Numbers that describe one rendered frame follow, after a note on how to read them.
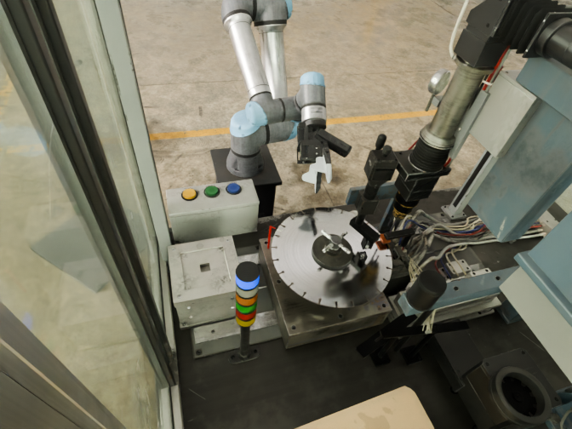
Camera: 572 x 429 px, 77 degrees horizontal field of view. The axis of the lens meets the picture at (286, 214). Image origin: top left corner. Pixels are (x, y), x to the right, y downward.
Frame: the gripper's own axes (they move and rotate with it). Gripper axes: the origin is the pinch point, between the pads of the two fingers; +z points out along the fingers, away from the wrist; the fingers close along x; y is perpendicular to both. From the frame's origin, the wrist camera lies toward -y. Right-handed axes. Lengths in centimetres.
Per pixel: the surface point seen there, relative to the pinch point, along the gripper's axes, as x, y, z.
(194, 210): -10.2, 38.2, 4.2
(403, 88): -221, -146, -147
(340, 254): 7.8, -1.5, 19.3
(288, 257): 6.5, 12.5, 19.5
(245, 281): 34.7, 24.8, 23.8
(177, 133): -176, 67, -80
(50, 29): 69, 43, -1
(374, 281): 11.2, -9.2, 26.4
